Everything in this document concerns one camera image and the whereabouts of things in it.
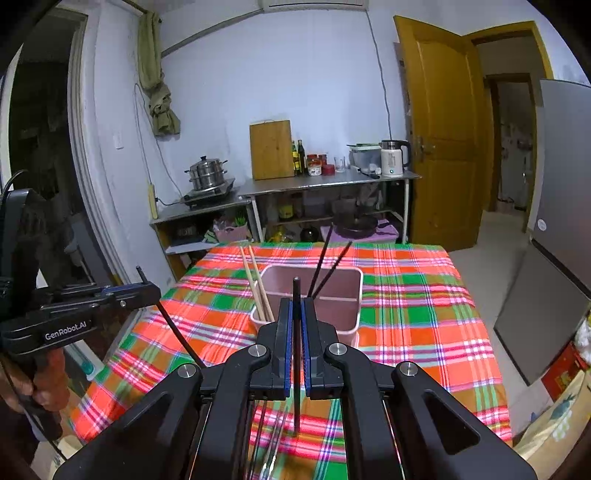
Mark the yellowed power strip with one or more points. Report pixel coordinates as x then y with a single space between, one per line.
152 203

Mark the low steel side table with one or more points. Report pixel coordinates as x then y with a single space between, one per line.
184 213

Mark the dark oil bottle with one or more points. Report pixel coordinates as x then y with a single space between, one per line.
300 159

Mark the wooden cutting board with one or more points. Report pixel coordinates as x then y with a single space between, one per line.
272 152

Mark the black induction cooker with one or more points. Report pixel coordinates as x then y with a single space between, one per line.
217 194

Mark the tall steel counter table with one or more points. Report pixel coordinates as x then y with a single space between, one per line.
323 181

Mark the steel steamer pot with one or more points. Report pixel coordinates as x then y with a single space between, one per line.
207 175

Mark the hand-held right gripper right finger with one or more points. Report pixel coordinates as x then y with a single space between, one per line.
307 350

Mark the white plastic bag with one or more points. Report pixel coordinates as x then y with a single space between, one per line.
584 339

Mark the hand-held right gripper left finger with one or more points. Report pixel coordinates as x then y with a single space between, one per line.
288 350

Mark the pink utensil basket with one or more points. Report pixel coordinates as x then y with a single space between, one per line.
341 318

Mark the person's left hand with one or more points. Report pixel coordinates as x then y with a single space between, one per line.
48 378

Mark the white air conditioner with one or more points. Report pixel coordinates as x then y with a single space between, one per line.
314 4

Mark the light wooden chopstick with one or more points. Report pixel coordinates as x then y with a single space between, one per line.
261 281
252 281

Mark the black wok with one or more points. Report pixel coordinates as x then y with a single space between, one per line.
355 225

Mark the red sauce jar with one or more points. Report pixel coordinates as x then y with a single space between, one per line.
314 167

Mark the teal plastic object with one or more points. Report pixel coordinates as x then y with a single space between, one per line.
87 367

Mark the white electric kettle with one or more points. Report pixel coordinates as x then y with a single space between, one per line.
391 161

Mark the plaid tablecloth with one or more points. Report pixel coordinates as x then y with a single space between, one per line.
406 300

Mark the small pink basket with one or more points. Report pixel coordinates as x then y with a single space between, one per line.
231 233

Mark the yellow oil bottle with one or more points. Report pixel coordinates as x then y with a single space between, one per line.
294 161

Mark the red lidded jar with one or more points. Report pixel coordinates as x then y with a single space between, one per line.
328 170

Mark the green curtain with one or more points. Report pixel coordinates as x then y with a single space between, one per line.
154 69

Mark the thin grey chopstick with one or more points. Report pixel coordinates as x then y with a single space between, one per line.
275 443

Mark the yellow wooden door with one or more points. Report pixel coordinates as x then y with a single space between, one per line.
443 138

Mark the black chopstick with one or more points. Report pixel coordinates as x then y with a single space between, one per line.
182 334
336 267
258 438
296 288
323 258

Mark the red cardboard box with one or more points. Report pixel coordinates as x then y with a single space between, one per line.
563 374

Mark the clear drinking glass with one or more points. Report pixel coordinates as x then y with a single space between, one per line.
340 165

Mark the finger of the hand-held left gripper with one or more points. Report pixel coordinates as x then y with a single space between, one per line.
124 290
138 303

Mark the beige printed bag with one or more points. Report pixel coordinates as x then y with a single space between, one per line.
554 424

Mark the yellow door frame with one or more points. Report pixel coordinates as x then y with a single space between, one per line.
540 41

